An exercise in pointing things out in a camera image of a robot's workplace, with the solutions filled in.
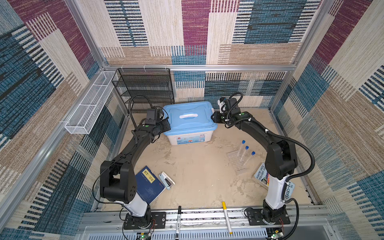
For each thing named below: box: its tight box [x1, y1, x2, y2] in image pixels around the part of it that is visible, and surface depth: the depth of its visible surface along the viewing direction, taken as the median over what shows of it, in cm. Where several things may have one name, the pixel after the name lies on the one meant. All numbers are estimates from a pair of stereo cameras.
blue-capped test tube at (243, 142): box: [236, 140, 246, 158], surface depth 89 cm
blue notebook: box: [135, 165, 166, 205], surface depth 85 cm
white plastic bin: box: [166, 131, 214, 146], surface depth 96 cm
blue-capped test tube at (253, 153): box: [242, 151, 256, 168], surface depth 88 cm
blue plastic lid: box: [162, 101, 218, 136], surface depth 95 cm
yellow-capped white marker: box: [222, 201, 233, 235], surface depth 76 cm
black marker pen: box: [175, 205, 184, 240], surface depth 74 cm
